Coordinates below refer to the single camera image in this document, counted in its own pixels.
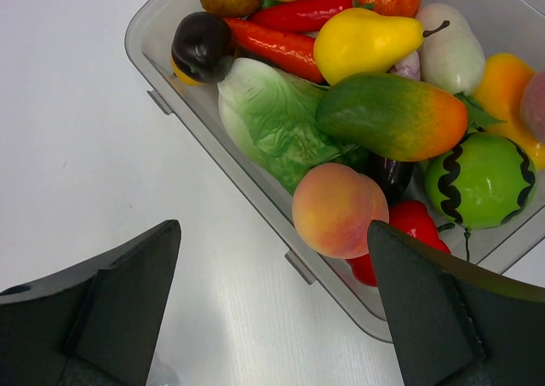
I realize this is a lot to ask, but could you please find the dark purple toy plum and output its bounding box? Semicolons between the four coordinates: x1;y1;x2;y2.
171;11;236;84

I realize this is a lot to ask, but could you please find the green striped toy watermelon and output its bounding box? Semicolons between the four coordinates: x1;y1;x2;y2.
419;132;544;262

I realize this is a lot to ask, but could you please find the red toy bell pepper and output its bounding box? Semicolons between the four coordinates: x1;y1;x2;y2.
347;200;450;287

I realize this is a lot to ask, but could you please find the yellow toy pear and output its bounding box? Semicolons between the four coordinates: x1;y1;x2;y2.
313;8;450;85

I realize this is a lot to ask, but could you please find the dark purple toy eggplant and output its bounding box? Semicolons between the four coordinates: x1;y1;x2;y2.
365;153;415;204

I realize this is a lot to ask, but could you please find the green white toy cabbage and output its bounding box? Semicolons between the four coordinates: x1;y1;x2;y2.
217;58;369;194

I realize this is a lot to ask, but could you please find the red toy chili pepper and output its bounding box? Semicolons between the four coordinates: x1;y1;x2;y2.
250;0;375;32

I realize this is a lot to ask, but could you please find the orange pink toy peach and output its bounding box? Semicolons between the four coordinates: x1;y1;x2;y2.
292;163;389;259

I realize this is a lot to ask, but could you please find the green orange toy mango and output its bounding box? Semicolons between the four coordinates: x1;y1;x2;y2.
316;73;469;162

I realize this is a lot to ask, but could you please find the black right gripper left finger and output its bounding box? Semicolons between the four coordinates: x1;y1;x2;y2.
1;220;181;385

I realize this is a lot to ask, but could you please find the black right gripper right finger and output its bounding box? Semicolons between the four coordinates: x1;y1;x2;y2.
368;221;544;385

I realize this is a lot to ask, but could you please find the small yellow toy fruit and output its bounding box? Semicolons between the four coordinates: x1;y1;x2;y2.
170;58;203;86

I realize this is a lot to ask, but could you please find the clear plastic food bin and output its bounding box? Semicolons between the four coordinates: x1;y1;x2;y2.
125;0;544;342

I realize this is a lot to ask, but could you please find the white toy radish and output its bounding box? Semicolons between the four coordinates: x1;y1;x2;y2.
416;3;486;95

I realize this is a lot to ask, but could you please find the pale purple toy garlic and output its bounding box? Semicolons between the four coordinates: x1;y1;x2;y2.
388;51;421;81

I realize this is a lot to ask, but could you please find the yellow toy bell pepper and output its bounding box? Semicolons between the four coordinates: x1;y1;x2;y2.
472;53;544;171

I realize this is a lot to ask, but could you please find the orange toy carrot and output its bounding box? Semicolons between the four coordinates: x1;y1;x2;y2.
224;17;324;84

